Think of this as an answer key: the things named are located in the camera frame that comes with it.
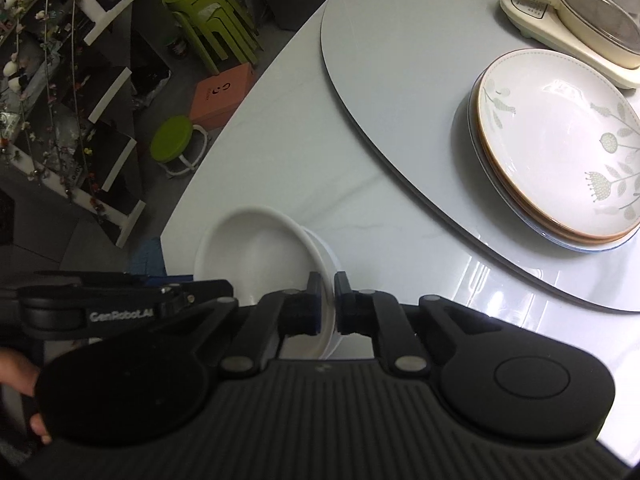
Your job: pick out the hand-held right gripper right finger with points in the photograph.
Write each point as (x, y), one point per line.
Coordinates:
(344, 305)

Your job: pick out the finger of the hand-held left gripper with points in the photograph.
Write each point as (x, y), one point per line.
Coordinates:
(200, 291)

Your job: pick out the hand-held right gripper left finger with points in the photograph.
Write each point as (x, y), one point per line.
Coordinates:
(314, 305)

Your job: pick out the white bowl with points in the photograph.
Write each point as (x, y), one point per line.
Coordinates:
(260, 250)
(332, 260)

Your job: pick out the white floral plate orange rim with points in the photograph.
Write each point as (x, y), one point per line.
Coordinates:
(492, 175)
(550, 135)

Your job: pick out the person's left hand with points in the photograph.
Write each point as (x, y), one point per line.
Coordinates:
(17, 372)

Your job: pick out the blue cloth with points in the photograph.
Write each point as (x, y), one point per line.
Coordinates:
(149, 260)

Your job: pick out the green round stool white legs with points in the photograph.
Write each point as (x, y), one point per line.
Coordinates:
(170, 135)

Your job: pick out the orange cardboard box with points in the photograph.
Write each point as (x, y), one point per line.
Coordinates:
(220, 95)

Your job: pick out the artificial flower garland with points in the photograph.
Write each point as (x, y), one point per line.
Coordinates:
(52, 95)
(20, 80)

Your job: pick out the grey round turntable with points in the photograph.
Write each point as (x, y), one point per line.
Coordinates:
(400, 85)

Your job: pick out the blue-rimmed white plate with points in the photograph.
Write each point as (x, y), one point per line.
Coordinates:
(565, 244)

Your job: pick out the stack of green plastic stools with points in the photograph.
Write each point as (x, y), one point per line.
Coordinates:
(210, 15)

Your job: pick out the dark shelf with ornaments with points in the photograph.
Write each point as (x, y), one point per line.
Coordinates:
(107, 7)

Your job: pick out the cream kettle base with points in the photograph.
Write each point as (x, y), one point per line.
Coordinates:
(525, 5)

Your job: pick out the glass kettle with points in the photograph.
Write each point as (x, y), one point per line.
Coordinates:
(600, 10)

